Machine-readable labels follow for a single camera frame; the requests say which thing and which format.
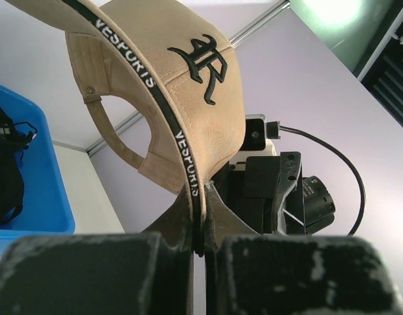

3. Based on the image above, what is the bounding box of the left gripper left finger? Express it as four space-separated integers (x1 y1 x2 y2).
144 189 194 314

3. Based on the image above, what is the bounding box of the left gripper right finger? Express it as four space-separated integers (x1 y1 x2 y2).
203 182 258 314

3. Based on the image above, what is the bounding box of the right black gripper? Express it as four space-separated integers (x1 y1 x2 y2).
217 152 307 235

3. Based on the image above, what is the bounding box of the beige baseball cap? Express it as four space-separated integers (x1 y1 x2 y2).
12 1 245 253

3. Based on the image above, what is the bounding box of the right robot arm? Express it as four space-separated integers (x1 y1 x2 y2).
213 152 335 235

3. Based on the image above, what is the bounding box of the blue plastic bin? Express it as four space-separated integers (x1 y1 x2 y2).
0 85 75 256

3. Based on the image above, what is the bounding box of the black baseball cap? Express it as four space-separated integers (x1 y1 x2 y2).
0 107 37 226

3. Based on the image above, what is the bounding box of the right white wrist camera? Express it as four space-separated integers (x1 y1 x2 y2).
237 114 280 160

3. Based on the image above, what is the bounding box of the right black camera cable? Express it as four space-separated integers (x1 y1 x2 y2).
266 120 367 236

